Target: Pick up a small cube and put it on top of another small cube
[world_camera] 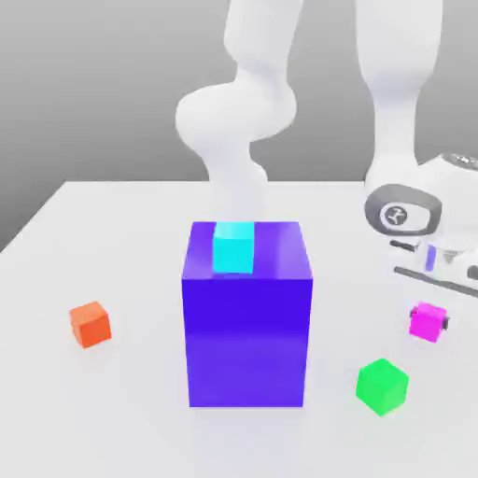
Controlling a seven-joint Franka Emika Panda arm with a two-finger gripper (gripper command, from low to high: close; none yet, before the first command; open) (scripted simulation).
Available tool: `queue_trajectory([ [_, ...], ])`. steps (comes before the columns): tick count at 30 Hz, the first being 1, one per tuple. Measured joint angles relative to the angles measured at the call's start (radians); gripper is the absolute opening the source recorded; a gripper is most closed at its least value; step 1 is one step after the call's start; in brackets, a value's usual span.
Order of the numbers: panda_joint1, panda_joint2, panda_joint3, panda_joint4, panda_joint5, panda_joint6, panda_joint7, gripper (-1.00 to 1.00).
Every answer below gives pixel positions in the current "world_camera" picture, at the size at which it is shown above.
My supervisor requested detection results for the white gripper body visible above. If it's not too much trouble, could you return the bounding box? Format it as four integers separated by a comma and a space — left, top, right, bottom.
389, 261, 478, 314

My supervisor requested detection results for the small orange cube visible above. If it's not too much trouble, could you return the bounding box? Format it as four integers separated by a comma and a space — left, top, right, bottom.
68, 301, 113, 350

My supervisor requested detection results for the small magenta cube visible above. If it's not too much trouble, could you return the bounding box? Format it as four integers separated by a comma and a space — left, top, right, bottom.
408, 301, 448, 344

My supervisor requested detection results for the large purple box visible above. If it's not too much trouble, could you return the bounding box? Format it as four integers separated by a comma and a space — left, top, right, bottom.
180, 220, 314, 409

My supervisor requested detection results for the small green cube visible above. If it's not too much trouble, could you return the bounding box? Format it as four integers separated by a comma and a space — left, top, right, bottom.
355, 357, 411, 418

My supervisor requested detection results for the small cyan cube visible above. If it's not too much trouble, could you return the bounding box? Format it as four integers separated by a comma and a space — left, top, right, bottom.
212, 221, 256, 275

